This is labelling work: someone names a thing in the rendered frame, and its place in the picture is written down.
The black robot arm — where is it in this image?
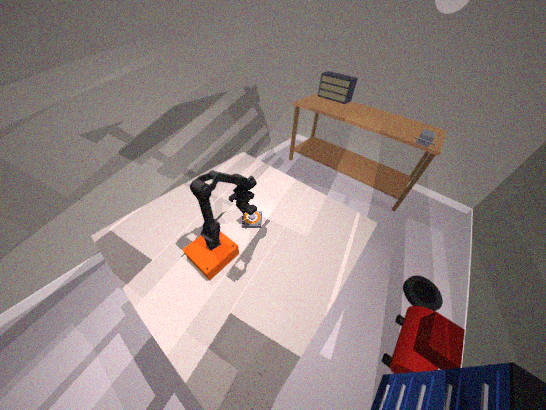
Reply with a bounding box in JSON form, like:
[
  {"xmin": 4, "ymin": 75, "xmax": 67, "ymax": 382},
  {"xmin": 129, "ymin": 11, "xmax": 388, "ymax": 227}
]
[{"xmin": 190, "ymin": 170, "xmax": 257, "ymax": 251}]

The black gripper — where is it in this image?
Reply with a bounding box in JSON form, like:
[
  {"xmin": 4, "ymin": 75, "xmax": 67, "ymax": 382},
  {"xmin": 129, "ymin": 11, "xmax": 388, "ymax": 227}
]
[{"xmin": 228, "ymin": 193, "xmax": 257, "ymax": 215}]

